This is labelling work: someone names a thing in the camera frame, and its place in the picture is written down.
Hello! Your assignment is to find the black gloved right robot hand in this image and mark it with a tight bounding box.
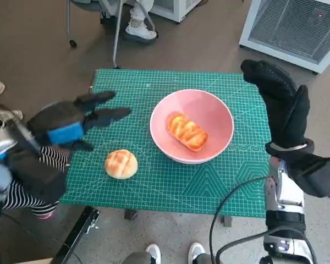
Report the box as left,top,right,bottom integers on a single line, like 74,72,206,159
240,59,311,149

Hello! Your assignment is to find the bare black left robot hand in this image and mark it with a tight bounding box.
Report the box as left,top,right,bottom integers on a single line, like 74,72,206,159
26,90,133,152

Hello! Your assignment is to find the round bread bun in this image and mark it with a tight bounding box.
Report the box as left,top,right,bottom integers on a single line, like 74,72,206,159
104,148,139,180

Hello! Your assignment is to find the pink bowl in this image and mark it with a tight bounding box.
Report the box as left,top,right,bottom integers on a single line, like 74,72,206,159
150,89,235,165

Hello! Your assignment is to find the long braided bread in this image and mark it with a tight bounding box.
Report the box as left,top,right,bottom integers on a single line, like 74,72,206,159
167,112,210,152

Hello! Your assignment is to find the white cabinet with grey grille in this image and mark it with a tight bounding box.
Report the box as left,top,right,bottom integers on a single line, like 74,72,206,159
238,0,330,75

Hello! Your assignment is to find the grey chair with metal legs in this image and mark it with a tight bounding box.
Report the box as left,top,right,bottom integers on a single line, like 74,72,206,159
65,0,158,69

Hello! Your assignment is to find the black bar with metal latch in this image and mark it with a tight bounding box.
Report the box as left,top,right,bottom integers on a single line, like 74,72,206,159
51,206,101,264

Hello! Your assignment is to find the green cutting mat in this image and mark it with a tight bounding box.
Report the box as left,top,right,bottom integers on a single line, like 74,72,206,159
59,68,271,218

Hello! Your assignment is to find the white glass door fridge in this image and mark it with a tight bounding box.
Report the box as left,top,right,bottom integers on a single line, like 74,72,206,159
151,0,203,24

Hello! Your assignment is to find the white sneaker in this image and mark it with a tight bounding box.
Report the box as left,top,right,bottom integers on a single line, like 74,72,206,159
145,243,162,264
188,241,206,264

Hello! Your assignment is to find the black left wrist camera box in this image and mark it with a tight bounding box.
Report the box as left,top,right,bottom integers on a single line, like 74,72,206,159
5,145,70,204

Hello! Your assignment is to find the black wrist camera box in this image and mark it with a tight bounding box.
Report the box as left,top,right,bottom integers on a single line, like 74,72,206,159
5,145,70,204
284,153,330,199

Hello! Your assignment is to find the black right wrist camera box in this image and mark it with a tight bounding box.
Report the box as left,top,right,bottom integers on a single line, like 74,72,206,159
284,153,330,199

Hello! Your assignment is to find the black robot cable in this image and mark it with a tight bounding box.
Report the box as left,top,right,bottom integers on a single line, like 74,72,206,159
216,228,317,264
208,175,271,264

